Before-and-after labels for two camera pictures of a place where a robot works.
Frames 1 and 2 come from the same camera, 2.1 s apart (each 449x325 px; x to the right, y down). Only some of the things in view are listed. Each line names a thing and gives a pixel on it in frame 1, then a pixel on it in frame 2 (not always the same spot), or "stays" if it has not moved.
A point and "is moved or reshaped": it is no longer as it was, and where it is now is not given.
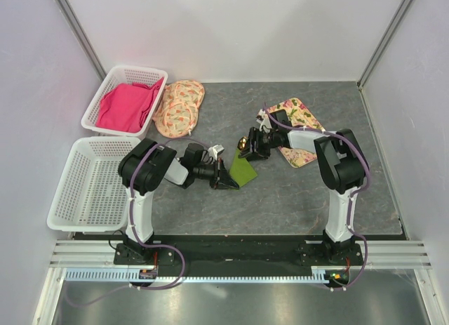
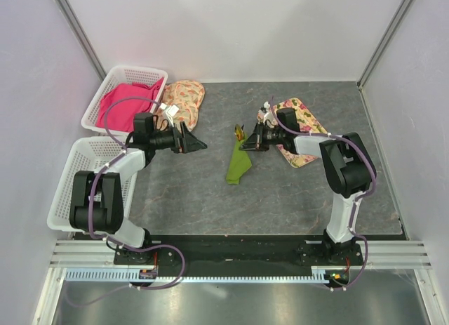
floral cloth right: [297, 114] stays
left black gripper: [224, 181] → [185, 142]
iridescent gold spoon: [242, 142] is moved or reshaped
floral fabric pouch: [177, 110] stays
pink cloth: [127, 107] stays
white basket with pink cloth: [125, 101] stays
